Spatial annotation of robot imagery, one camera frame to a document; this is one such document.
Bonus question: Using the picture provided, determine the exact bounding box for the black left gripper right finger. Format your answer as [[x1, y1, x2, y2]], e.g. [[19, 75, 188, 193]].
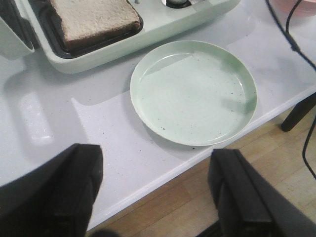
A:
[[208, 149, 316, 237]]

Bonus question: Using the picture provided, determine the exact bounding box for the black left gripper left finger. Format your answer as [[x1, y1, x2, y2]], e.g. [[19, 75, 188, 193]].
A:
[[0, 144, 103, 237]]

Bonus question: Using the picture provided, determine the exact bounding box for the green breakfast maker lid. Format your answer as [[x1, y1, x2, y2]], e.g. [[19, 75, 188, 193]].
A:
[[0, 0, 40, 61]]

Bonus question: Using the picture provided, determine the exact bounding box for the white bread slice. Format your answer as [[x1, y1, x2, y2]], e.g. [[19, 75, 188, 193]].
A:
[[50, 0, 141, 49]]

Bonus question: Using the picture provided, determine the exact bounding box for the pink plastic bowl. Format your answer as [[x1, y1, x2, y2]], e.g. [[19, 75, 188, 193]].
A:
[[270, 0, 316, 17]]

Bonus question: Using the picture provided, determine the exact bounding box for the green breakfast maker base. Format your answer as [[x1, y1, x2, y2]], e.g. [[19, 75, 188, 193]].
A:
[[15, 0, 239, 74]]

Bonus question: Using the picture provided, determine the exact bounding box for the black table leg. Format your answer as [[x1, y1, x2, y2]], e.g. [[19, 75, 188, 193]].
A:
[[281, 93, 316, 132]]

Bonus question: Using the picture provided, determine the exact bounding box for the light green round plate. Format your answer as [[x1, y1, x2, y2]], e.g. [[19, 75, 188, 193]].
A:
[[130, 40, 257, 146]]

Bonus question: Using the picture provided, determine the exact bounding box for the black cable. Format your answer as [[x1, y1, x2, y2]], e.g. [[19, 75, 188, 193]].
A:
[[265, 0, 316, 180]]

